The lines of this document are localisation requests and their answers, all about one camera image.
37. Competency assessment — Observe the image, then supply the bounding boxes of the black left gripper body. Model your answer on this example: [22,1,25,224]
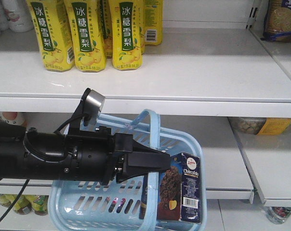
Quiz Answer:
[67,126,135,185]

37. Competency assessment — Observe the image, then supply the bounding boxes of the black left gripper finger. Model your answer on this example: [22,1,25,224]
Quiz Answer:
[116,166,147,183]
[123,141,171,173]

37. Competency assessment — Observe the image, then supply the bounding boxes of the light blue shopping basket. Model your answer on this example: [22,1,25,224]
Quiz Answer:
[48,110,207,231]

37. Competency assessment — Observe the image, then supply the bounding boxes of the dark blue Chocofelo cookie box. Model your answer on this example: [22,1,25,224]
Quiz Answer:
[157,153,201,223]

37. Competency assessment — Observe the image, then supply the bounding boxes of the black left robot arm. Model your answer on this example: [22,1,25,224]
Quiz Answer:
[0,121,171,185]

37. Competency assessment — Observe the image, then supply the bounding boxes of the white store shelving unit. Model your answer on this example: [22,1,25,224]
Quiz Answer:
[0,0,291,231]

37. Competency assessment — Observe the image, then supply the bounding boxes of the yellow pear drink bottle middle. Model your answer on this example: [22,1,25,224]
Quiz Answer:
[64,0,106,72]

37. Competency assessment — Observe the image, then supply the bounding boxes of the yellow pear drink bottle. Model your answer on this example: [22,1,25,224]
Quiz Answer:
[26,0,75,72]
[64,0,106,72]
[145,0,163,46]
[108,0,143,71]

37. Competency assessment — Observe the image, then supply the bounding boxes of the yellow pear drink bottle right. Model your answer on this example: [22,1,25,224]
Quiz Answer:
[108,0,143,71]

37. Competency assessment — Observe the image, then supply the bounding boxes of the yellow pear drink bottle left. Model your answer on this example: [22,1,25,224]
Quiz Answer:
[26,0,75,72]

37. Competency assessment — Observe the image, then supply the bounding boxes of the yellow pear drink bottle rear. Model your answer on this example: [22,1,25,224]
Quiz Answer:
[145,0,163,46]

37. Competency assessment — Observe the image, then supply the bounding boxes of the blue cracker snack bag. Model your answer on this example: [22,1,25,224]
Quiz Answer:
[263,0,291,42]

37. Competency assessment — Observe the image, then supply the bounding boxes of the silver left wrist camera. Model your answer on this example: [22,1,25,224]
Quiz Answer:
[81,88,105,126]

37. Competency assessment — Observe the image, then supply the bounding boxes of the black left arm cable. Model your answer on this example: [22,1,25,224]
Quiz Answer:
[0,113,91,229]

